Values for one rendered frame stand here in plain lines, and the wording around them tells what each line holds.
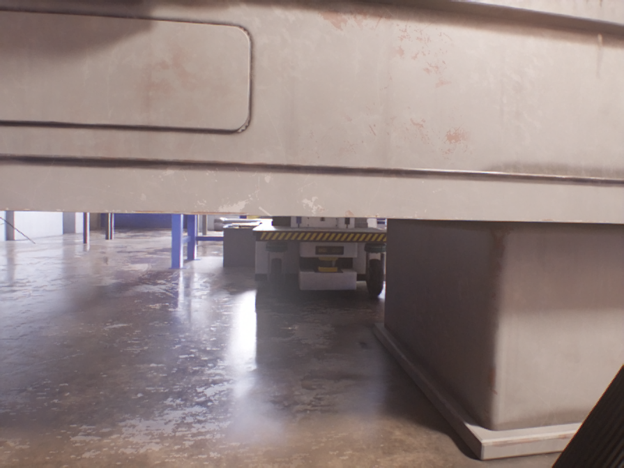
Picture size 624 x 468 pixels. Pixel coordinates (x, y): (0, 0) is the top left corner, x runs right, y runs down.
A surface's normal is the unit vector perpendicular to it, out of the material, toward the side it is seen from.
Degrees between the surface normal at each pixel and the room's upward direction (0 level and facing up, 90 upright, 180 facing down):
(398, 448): 0
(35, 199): 90
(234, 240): 90
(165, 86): 90
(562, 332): 90
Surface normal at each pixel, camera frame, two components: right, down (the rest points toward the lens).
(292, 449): 0.02, -1.00
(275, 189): 0.15, 0.04
